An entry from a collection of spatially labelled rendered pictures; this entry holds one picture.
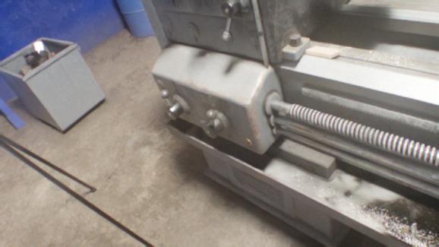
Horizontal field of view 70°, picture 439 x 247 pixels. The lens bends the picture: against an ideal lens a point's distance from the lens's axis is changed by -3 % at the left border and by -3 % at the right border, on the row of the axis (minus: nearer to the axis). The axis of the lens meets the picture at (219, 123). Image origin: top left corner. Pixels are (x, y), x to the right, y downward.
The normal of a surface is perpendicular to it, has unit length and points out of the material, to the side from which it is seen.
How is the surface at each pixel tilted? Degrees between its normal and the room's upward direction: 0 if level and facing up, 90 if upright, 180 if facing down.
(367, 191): 0
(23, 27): 90
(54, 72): 90
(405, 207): 0
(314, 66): 36
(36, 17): 90
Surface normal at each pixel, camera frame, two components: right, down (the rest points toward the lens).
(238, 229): -0.25, -0.73
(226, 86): -0.57, -0.30
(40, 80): 0.77, 0.24
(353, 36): -0.66, 0.61
